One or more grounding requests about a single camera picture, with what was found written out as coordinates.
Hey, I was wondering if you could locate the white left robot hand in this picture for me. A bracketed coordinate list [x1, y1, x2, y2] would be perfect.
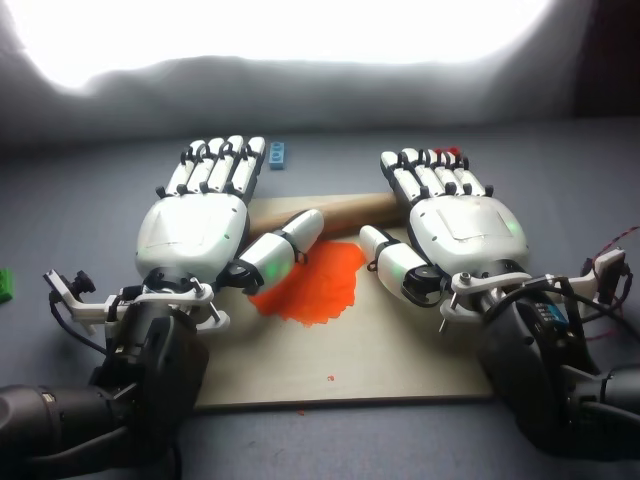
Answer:
[134, 134, 326, 300]

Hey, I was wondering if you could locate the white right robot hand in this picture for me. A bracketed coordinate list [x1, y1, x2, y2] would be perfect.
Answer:
[358, 146, 531, 307]

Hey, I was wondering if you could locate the wooden rolling pin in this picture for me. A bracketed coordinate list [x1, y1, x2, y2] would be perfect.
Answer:
[248, 192, 409, 242]

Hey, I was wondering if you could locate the orange clay dough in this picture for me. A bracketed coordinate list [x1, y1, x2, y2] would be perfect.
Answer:
[248, 239, 368, 329]

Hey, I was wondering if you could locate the light blue toy block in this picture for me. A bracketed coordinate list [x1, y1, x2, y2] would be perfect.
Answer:
[268, 141, 290, 171]

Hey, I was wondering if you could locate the grey table cloth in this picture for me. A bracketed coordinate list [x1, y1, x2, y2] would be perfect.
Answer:
[0, 52, 640, 480]

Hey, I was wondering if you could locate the light wooden board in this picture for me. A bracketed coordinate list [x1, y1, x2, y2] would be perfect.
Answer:
[192, 195, 496, 412]

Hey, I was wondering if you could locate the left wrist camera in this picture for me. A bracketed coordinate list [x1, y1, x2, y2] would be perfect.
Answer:
[42, 268, 97, 306]

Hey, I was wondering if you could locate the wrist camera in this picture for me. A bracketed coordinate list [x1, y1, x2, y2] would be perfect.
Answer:
[579, 247, 630, 306]
[42, 268, 97, 306]

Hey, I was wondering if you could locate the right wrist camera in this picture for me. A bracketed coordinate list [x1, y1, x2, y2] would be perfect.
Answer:
[579, 247, 630, 306]

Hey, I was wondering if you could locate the red and black twisted cable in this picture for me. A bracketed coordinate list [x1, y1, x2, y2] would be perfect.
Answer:
[582, 231, 640, 344]

